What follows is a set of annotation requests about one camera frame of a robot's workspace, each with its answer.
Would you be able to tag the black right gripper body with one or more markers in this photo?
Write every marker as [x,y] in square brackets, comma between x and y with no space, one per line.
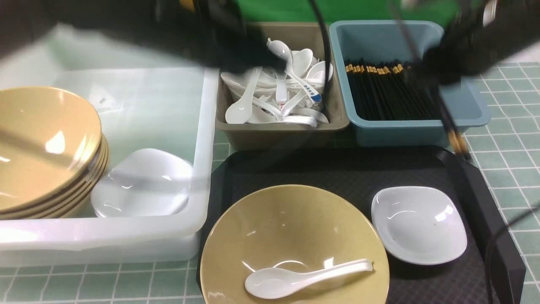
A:
[444,64]

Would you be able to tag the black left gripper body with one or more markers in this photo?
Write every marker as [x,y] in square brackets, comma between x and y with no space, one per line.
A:
[224,40]

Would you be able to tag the white square sauce dish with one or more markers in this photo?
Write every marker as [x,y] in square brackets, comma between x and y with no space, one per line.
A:
[419,225]

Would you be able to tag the tan noodle bowl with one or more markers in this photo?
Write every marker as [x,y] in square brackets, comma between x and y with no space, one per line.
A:
[299,228]

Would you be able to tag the white soup spoon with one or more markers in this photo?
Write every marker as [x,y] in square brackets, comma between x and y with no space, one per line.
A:
[276,283]

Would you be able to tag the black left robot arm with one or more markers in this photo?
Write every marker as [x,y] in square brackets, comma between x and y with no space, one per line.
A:
[161,25]

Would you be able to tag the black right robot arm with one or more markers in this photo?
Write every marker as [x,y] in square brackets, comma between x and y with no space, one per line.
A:
[478,38]

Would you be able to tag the green cloth backdrop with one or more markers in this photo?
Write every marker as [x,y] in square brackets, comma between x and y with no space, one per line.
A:
[440,11]

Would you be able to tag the bundle of black chopsticks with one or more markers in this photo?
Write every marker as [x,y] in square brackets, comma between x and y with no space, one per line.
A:
[381,92]

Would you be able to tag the blue chopstick bin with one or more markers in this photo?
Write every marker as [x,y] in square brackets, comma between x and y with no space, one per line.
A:
[381,41]

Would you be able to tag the olive brown spoon bin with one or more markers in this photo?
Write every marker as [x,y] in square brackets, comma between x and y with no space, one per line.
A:
[297,35]

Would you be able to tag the pile of white spoons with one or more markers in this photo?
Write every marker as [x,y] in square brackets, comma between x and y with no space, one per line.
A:
[293,97]

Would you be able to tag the white square dishes in tub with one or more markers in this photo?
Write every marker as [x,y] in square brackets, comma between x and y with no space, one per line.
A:
[148,182]

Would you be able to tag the large translucent white tub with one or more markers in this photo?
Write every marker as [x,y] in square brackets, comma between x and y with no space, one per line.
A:
[184,128]

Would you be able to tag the stack of tan bowls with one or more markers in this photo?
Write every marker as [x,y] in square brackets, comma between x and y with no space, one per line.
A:
[53,153]

